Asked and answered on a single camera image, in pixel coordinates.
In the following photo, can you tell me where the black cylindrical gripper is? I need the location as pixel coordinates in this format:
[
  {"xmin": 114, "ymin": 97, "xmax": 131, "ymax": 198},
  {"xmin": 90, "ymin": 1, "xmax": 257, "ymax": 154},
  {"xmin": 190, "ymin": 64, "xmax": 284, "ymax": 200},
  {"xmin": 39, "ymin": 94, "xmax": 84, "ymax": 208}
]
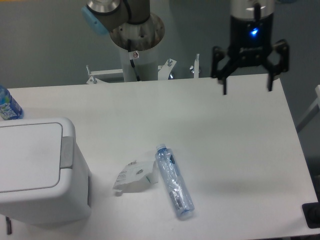
[{"xmin": 210, "ymin": 13, "xmax": 291, "ymax": 96}]

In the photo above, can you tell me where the white push-lid trash can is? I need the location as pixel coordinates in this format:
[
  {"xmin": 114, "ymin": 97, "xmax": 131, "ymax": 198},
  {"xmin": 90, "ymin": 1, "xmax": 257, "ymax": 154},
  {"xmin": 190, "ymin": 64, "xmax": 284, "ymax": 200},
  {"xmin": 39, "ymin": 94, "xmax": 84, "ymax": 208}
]
[{"xmin": 0, "ymin": 117, "xmax": 92, "ymax": 225}]

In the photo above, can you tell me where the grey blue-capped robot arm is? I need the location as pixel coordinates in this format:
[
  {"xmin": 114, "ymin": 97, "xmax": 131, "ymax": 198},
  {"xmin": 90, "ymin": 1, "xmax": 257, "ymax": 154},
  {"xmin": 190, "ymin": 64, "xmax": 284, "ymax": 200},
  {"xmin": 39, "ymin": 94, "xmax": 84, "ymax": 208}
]
[{"xmin": 81, "ymin": 0, "xmax": 290, "ymax": 90}]

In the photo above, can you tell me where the white stand leg right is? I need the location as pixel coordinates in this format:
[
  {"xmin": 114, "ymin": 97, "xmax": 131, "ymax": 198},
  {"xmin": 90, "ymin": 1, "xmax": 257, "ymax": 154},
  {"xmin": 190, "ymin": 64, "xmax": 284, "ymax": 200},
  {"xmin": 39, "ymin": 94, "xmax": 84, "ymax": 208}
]
[{"xmin": 295, "ymin": 85, "xmax": 320, "ymax": 133}]

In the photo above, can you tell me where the clear empty plastic bottle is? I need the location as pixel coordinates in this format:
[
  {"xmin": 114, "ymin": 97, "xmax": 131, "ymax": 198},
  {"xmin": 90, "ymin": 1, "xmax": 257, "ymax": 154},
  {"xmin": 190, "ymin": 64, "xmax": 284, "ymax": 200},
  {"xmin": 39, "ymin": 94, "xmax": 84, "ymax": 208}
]
[{"xmin": 155, "ymin": 144, "xmax": 195, "ymax": 220}]

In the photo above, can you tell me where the black clamp at table edge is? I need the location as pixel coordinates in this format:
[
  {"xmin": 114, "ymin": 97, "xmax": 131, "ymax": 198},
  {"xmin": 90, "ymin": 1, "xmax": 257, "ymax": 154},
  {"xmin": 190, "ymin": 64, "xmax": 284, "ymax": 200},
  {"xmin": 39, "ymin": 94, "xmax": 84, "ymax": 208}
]
[{"xmin": 302, "ymin": 202, "xmax": 320, "ymax": 229}]

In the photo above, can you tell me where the crumpled white paper carton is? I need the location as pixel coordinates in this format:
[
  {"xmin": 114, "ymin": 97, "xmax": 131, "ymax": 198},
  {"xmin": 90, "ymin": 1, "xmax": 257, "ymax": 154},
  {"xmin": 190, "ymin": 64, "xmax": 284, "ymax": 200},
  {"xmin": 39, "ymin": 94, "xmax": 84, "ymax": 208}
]
[{"xmin": 112, "ymin": 160, "xmax": 159, "ymax": 196}]

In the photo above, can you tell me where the blue labelled water bottle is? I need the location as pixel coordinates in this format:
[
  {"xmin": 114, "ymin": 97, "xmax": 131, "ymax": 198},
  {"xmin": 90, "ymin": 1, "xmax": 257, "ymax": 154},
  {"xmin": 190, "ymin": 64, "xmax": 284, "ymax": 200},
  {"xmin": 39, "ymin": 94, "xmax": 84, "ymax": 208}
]
[{"xmin": 0, "ymin": 85, "xmax": 24, "ymax": 121}]

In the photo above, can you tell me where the white metal frame bracket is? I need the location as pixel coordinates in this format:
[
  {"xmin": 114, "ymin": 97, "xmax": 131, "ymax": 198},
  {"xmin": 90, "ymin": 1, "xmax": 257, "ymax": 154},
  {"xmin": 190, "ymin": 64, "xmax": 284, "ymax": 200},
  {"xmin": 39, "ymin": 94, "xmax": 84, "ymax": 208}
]
[{"xmin": 86, "ymin": 53, "xmax": 202, "ymax": 85}]

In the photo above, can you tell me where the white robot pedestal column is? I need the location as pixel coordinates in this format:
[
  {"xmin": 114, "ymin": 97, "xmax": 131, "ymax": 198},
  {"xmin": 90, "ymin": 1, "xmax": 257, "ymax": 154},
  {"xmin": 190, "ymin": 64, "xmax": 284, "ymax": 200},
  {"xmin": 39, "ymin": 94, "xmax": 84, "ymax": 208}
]
[{"xmin": 118, "ymin": 47, "xmax": 158, "ymax": 82}]

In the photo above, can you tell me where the black cable on pedestal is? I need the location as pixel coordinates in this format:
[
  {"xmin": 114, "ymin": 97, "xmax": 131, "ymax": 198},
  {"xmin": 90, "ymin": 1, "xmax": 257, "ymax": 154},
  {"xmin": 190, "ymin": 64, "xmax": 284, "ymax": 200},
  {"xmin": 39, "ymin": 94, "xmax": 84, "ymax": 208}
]
[{"xmin": 126, "ymin": 38, "xmax": 141, "ymax": 82}]

